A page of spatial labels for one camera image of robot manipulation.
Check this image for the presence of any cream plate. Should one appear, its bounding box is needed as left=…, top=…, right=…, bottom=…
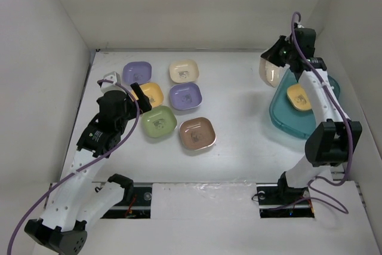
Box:
left=259, top=58, right=289, bottom=88
left=169, top=59, right=199, bottom=84

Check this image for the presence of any purple plate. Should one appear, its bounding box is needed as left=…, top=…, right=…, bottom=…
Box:
left=122, top=61, right=152, bottom=85
left=170, top=82, right=202, bottom=110

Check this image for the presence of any yellow plate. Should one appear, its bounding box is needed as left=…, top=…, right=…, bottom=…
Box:
left=286, top=84, right=312, bottom=112
left=140, top=82, right=164, bottom=108

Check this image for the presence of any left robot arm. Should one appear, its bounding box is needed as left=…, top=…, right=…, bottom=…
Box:
left=24, top=81, right=152, bottom=254

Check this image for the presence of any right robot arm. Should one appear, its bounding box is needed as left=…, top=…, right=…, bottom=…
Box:
left=259, top=24, right=362, bottom=210

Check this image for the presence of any teal plastic bin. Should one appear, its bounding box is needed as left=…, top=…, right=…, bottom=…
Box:
left=269, top=68, right=341, bottom=140

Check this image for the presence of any yellow plate on table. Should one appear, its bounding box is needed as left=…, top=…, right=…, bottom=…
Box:
left=140, top=82, right=164, bottom=108

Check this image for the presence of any green plate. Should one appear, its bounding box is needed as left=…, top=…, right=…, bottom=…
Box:
left=141, top=106, right=177, bottom=138

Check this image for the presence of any cream plate back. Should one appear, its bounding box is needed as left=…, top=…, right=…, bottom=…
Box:
left=169, top=59, right=199, bottom=84

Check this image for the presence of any brown plate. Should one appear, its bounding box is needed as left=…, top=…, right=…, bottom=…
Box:
left=179, top=117, right=217, bottom=150

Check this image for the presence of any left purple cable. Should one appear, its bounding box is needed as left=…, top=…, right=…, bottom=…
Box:
left=7, top=78, right=141, bottom=255

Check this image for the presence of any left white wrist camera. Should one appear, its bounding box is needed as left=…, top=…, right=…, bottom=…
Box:
left=100, top=71, right=122, bottom=94

